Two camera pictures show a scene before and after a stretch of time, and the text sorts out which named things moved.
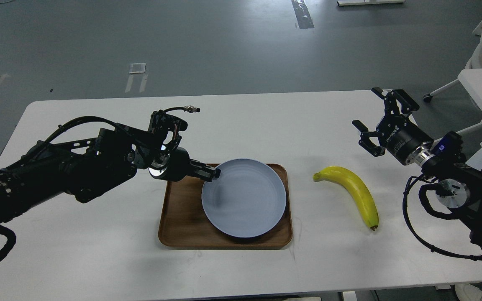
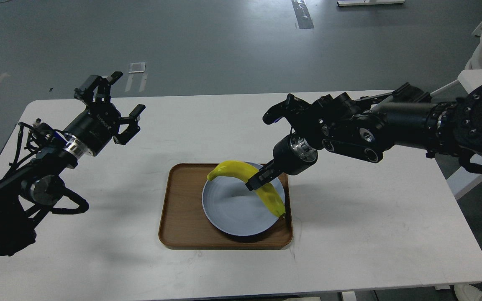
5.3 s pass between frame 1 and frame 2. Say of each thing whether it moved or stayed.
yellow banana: moved
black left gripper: moved
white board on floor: stayed
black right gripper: moved
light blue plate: stayed
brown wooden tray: stayed
